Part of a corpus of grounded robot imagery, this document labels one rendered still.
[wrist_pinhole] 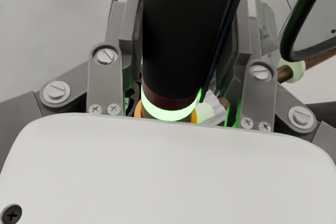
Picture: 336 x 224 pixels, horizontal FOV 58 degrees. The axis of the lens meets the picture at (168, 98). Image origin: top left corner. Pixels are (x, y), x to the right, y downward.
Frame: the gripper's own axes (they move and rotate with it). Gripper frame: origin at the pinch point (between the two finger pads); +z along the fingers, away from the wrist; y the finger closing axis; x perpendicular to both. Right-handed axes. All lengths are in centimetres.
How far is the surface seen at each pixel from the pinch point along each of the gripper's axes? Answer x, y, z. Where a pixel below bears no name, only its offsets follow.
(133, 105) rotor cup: -22.7, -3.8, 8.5
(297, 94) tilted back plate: -33.7, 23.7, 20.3
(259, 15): -30.5, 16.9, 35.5
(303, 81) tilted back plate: -32.6, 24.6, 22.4
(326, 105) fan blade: -14.9, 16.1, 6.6
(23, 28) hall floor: -147, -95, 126
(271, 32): -33, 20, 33
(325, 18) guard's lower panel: -83, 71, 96
